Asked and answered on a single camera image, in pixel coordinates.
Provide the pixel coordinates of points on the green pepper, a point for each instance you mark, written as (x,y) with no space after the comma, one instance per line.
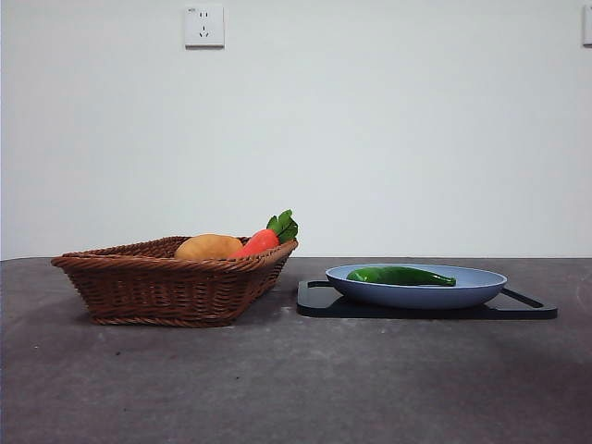
(398,276)

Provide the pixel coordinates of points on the pale blue round plate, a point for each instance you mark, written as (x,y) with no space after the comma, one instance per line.
(416,296)

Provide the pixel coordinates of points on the orange carrot with green leaves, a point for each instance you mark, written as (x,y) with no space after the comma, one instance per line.
(259,241)

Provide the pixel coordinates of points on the black rectangular tray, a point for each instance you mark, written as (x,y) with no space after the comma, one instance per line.
(319,305)

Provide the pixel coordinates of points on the tan potato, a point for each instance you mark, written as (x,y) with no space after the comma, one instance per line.
(208,246)

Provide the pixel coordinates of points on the brown wicker basket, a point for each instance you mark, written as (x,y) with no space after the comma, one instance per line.
(157,291)

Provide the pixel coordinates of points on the white wall power socket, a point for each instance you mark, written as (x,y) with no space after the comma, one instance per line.
(204,27)

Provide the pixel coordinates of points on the white wall plate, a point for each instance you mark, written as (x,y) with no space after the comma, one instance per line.
(587,25)

